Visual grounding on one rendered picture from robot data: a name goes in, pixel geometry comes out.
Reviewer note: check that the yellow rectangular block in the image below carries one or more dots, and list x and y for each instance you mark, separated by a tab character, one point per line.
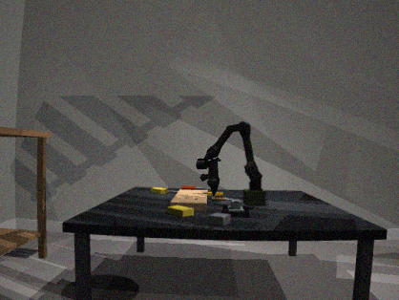
180	211
158	190

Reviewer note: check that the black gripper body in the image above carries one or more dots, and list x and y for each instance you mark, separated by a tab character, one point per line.
214	174

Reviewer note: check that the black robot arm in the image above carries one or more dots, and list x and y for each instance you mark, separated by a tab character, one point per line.
251	168

